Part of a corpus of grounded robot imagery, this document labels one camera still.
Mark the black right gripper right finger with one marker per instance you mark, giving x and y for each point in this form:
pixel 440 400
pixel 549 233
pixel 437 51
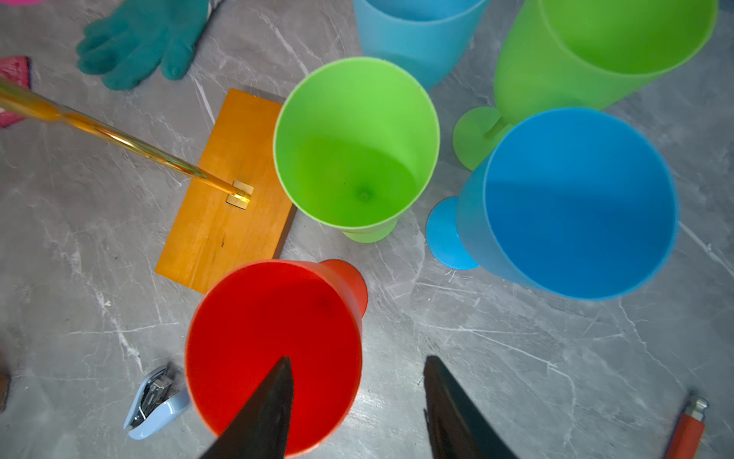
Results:
pixel 456 428

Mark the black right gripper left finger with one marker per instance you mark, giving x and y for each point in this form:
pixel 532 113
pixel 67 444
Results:
pixel 261 427

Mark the red wine glass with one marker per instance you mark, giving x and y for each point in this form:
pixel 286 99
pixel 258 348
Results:
pixel 264 311

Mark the green wine glass front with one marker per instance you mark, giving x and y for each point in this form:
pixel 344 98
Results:
pixel 356 144

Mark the green wine glass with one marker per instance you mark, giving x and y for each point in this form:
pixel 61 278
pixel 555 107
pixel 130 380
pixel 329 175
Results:
pixel 356 144
pixel 587 54

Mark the light blue wine glass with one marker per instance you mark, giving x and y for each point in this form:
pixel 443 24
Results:
pixel 425 38

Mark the orange wooden rack base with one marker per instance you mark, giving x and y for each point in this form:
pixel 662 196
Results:
pixel 214 233

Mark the light blue stapler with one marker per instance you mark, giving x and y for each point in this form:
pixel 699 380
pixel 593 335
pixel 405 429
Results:
pixel 160 399

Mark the brown jar black lid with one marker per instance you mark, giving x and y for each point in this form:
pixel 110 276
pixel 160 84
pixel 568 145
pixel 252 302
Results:
pixel 5 384

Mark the teal rubber glove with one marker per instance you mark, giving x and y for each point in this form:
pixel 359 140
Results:
pixel 143 36

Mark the red handled hex key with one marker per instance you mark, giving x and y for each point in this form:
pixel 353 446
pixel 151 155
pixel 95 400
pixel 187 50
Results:
pixel 689 430

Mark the gold wire glass rack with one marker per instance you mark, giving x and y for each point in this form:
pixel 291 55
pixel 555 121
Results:
pixel 24 102

